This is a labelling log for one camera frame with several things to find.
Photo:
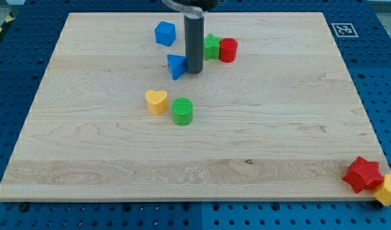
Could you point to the blue cube block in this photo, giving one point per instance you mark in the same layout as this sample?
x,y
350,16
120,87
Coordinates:
x,y
165,33

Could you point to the green cylinder block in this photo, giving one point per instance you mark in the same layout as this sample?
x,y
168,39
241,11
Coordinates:
x,y
182,111

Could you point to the yellow heart block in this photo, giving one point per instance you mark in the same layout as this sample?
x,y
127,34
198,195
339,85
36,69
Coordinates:
x,y
157,101

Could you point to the red cylinder block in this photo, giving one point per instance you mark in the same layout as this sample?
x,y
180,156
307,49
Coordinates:
x,y
228,50

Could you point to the green star block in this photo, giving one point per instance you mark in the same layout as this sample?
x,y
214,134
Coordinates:
x,y
212,47

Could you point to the yellow hexagon block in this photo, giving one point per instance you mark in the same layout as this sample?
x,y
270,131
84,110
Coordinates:
x,y
382,192

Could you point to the blue triangle block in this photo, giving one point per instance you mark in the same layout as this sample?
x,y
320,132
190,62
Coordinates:
x,y
177,65

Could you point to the black robot end mount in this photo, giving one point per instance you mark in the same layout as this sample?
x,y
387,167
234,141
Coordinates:
x,y
205,5

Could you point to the wooden board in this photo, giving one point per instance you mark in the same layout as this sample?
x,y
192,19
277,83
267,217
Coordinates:
x,y
282,122

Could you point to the white fiducial marker tag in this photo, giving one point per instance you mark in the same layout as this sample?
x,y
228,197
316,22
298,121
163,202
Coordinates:
x,y
344,30

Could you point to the red star block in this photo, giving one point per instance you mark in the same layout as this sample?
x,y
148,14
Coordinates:
x,y
363,175

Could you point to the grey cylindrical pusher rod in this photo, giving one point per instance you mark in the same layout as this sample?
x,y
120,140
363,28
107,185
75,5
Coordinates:
x,y
194,43

